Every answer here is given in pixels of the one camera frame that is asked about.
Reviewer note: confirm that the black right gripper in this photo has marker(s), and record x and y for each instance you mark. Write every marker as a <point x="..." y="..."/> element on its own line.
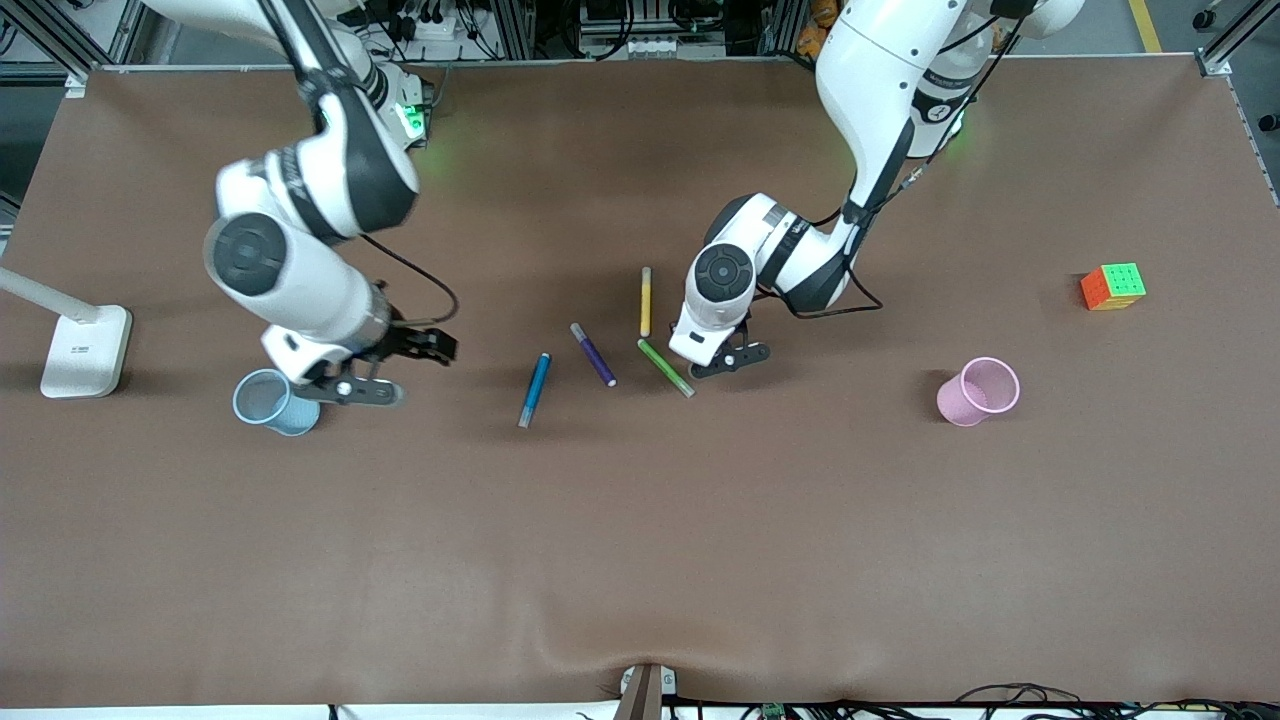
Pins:
<point x="408" y="342"/>

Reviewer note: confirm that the blue marker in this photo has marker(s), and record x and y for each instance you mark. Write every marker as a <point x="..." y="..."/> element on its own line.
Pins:
<point x="535" y="388"/>

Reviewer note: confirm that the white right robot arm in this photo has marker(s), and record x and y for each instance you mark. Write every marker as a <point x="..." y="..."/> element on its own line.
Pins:
<point x="300" y="270"/>

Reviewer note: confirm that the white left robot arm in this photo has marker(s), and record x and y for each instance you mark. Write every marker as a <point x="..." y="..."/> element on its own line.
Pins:
<point x="870" y="60"/>

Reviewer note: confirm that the purple marker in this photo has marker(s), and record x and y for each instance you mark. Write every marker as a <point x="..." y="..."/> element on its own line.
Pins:
<point x="595" y="358"/>

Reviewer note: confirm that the light blue mesh cup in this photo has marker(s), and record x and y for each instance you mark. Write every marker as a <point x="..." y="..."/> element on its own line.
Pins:
<point x="285" y="420"/>

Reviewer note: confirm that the yellow marker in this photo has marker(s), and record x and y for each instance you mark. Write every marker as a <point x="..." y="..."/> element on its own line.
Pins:
<point x="646" y="310"/>

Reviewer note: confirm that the green marker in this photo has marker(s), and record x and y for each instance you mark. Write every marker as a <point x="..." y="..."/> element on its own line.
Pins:
<point x="662" y="365"/>

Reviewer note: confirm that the white power strip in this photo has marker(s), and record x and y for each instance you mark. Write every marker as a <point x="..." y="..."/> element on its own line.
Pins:
<point x="425" y="28"/>

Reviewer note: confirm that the white lamp base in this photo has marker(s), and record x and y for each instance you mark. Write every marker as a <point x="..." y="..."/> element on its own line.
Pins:
<point x="85" y="350"/>

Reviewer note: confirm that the white socket strip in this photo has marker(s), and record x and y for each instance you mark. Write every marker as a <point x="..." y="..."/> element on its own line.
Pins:
<point x="655" y="46"/>

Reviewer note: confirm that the orange snack bag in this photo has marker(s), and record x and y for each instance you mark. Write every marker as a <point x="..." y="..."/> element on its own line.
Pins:
<point x="820" y="30"/>

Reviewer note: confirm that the pink mesh cup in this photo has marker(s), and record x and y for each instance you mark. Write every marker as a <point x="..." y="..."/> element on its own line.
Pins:
<point x="965" y="400"/>

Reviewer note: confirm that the colourful puzzle cube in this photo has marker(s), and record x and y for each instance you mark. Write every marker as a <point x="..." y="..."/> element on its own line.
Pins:
<point x="1120" y="283"/>

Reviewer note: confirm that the black caster wheel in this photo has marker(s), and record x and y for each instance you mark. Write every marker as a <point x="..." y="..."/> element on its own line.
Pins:
<point x="1205" y="18"/>
<point x="1269" y="122"/>

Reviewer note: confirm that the aluminium table edge rail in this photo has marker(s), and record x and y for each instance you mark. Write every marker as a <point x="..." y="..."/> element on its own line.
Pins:
<point x="600" y="62"/>

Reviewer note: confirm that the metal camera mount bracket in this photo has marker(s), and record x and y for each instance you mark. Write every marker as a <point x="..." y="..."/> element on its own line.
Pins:
<point x="645" y="695"/>

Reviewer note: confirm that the aluminium frame profile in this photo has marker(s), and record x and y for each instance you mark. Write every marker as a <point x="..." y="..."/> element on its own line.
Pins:
<point x="50" y="37"/>
<point x="1225" y="50"/>

